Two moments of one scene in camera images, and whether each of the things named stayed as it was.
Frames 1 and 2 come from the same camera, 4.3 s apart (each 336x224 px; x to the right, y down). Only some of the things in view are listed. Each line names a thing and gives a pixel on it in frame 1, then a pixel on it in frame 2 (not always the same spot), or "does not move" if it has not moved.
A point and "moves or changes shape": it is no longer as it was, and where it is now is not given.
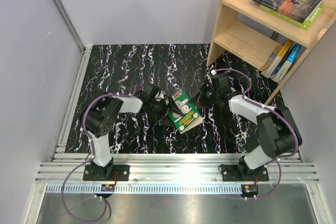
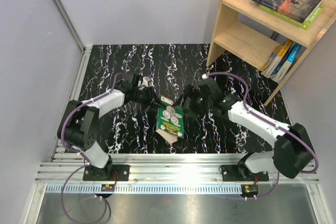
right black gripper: x=198 y=100 -> x=191 y=92
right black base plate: x=231 y=173 does not move
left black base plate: x=122 y=171 does not move
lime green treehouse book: x=306 y=25 does not move
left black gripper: x=170 y=105 -> x=152 y=97
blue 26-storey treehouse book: x=284 y=67 does not move
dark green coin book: x=192 y=116 moves or changes shape
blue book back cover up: x=284 y=58 does not move
